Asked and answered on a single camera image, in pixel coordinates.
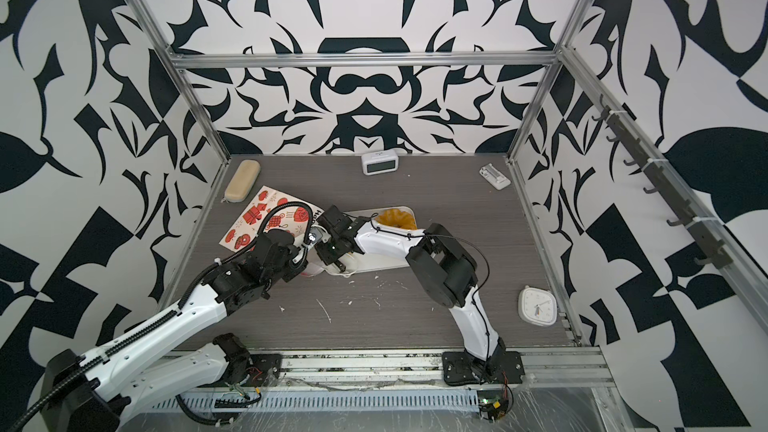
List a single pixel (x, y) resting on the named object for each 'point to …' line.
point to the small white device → (496, 177)
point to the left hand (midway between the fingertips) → (296, 238)
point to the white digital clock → (381, 162)
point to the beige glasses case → (242, 181)
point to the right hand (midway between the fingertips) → (322, 251)
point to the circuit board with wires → (493, 404)
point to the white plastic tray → (357, 263)
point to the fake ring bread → (397, 218)
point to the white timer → (537, 306)
